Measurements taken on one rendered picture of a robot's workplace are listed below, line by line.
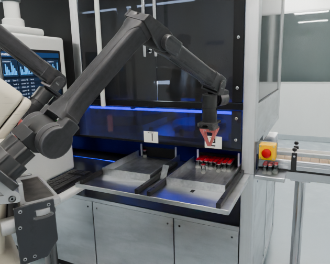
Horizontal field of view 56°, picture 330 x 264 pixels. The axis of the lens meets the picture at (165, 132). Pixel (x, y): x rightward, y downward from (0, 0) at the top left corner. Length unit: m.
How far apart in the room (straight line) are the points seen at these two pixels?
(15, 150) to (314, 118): 5.67
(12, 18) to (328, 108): 5.25
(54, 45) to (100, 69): 1.06
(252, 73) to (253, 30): 0.18
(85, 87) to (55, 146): 0.15
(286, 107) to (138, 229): 4.62
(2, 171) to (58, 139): 0.13
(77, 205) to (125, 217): 0.36
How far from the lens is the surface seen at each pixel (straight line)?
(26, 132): 0.73
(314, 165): 1.59
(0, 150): 0.72
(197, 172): 1.52
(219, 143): 1.51
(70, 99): 0.74
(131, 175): 1.45
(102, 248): 2.13
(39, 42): 1.73
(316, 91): 6.03
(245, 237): 1.66
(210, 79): 1.11
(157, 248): 1.89
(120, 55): 0.78
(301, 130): 6.13
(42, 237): 0.94
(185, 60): 0.97
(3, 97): 0.85
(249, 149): 1.48
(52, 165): 1.79
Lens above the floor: 1.38
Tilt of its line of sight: 12 degrees down
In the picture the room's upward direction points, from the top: 1 degrees counter-clockwise
